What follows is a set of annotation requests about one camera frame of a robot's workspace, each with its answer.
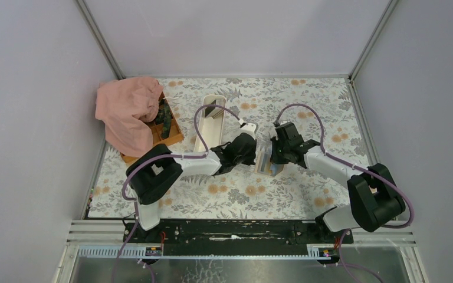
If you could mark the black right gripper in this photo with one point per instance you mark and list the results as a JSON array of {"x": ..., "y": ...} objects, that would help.
[{"x": 275, "y": 159}]

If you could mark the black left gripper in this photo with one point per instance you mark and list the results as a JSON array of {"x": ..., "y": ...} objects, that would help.
[{"x": 249, "y": 161}]

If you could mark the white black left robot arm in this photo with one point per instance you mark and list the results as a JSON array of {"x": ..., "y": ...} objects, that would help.
[{"x": 151, "y": 176}]

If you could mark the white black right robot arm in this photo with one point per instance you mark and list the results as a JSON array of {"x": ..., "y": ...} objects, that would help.
[{"x": 373, "y": 202}]

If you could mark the long white plastic tray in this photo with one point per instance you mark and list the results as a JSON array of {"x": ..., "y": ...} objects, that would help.
[{"x": 211, "y": 129}]

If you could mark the floral patterned table mat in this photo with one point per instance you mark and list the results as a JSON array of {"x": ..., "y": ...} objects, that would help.
[{"x": 295, "y": 193}]

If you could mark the orange wooden organizer tray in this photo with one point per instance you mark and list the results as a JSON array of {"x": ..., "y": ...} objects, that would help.
[{"x": 175, "y": 136}]

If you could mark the dark green items in organizer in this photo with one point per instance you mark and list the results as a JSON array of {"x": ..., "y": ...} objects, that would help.
[{"x": 164, "y": 118}]

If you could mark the pink crumpled cloth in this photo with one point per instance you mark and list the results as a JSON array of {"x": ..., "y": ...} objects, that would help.
[{"x": 125, "y": 107}]

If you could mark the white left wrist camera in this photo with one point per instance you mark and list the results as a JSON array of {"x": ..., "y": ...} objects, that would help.
[{"x": 250, "y": 129}]

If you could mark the slotted aluminium cable duct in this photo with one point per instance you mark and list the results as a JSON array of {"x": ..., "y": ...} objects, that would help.
[{"x": 147, "y": 252}]

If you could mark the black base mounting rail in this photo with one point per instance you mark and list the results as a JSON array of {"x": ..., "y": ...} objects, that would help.
[{"x": 235, "y": 234}]

